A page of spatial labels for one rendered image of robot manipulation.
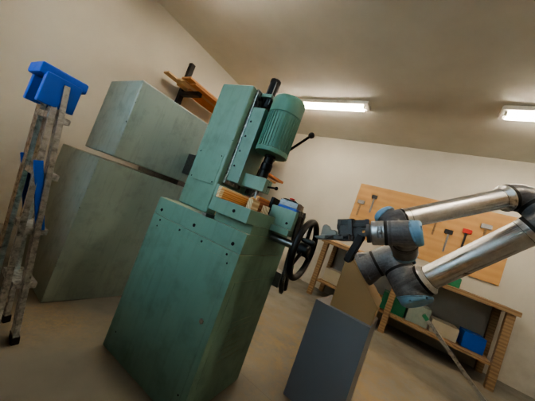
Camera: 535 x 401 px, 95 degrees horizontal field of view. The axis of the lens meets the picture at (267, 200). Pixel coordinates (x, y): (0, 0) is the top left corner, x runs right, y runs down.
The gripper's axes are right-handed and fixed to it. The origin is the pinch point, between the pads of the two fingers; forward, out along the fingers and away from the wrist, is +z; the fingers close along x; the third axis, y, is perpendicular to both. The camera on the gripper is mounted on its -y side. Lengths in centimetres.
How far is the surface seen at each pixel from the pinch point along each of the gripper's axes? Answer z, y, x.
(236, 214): 28.7, 8.1, 17.6
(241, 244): 28.0, -3.8, 13.6
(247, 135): 38, 54, -1
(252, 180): 35.3, 29.7, -4.9
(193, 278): 51, -19, 14
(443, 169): -104, 125, -326
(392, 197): -35, 88, -328
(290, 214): 14.1, 11.2, -5.4
